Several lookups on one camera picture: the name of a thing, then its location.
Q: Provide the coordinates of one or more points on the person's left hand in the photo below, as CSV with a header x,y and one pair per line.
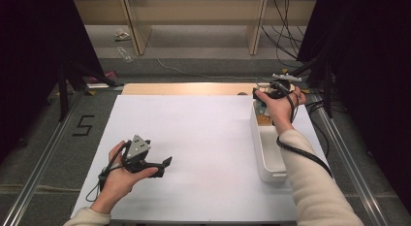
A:
x,y
119,184

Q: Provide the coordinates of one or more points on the light wooden shelf unit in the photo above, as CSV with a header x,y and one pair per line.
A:
x,y
139,32

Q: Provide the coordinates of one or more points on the person's right hand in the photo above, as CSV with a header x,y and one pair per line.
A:
x,y
281,111

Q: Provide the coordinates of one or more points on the white plastic storage box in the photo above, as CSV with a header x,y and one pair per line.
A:
x,y
269,154

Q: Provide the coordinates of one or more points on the beige patterned phone case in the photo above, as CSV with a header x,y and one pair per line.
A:
x,y
263,119

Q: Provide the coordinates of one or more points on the yellow tape piece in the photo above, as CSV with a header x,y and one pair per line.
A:
x,y
91,92
284,71
307,90

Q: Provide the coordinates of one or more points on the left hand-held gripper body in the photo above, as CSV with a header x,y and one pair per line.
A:
x,y
137,148

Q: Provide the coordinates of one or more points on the metal floor rail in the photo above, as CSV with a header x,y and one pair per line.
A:
x,y
362,200
32,184

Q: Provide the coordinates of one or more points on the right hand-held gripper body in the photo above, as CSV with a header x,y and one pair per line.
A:
x,y
278,90

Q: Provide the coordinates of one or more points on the black metal stand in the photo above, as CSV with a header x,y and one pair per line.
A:
x,y
63,93
328,96

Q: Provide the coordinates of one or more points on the white paper sheet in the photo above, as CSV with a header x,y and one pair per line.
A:
x,y
97,85

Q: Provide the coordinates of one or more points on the clear plastic bottle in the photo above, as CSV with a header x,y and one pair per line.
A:
x,y
124,54

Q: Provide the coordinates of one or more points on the pink cloth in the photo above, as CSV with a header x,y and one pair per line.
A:
x,y
110,75

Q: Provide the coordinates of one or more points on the dark curtain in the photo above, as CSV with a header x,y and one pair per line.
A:
x,y
371,74
32,58

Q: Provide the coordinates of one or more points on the white table cover board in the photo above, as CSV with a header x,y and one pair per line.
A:
x,y
200,138

